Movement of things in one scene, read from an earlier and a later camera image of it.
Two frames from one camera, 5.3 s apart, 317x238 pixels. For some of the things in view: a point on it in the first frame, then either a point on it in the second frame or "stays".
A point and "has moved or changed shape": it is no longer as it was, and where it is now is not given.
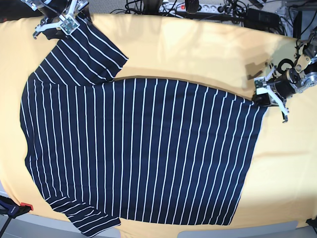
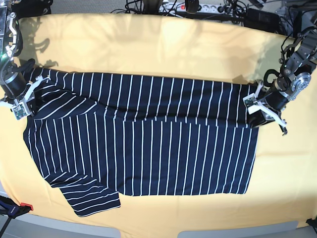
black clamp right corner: x=312 y=222 stays
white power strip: x=205 y=8 stays
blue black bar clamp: x=9 y=208 stays
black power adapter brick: x=261 y=20 stays
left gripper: x=61 y=9 -> x=15 y=86
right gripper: x=287 y=85 -> x=276 y=100
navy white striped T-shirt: x=103 y=150 has moved or changed shape
